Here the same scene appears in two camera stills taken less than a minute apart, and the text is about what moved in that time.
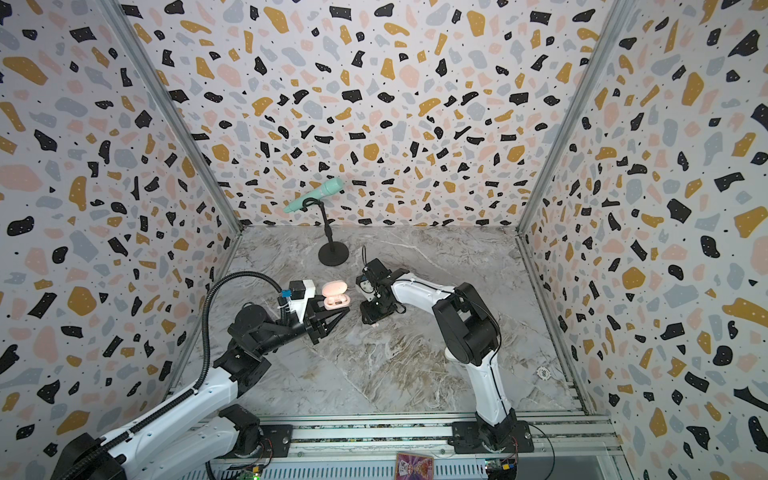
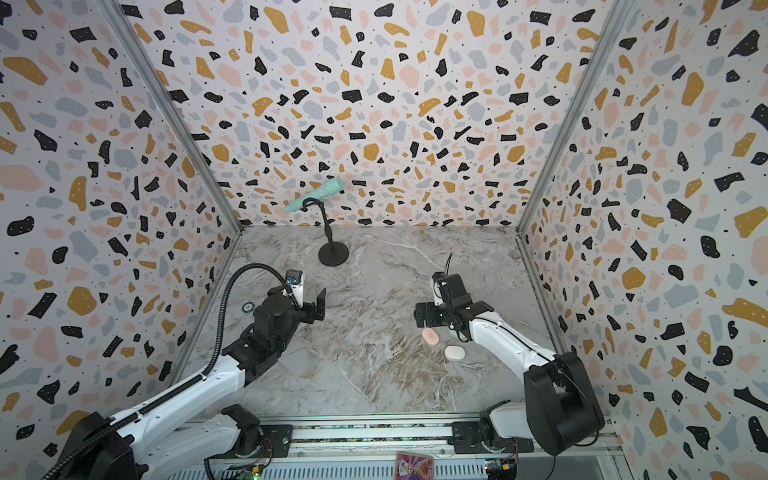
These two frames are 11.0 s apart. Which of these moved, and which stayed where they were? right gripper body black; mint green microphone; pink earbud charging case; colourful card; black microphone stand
Moved: pink earbud charging case; right gripper body black
Stayed: mint green microphone; colourful card; black microphone stand
